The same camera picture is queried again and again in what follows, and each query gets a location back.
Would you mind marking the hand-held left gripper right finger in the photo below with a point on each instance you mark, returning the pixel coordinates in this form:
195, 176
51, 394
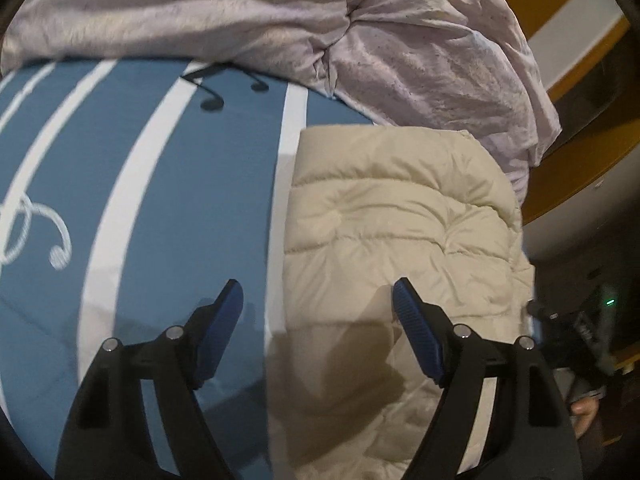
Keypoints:
419, 335

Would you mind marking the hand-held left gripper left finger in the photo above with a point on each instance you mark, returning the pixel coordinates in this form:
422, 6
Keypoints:
217, 335

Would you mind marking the beige puffer jacket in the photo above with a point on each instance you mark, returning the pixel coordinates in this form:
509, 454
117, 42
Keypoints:
400, 220

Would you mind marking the person's right hand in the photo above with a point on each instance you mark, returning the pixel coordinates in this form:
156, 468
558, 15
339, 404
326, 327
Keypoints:
586, 412

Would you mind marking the blue striped bed sheet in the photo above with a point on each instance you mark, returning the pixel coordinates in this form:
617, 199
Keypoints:
150, 185

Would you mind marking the lavender duvet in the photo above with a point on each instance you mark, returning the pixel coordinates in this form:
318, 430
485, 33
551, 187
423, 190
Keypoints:
225, 10

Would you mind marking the orange wooden frame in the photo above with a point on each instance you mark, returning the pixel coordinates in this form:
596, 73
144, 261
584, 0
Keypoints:
575, 180

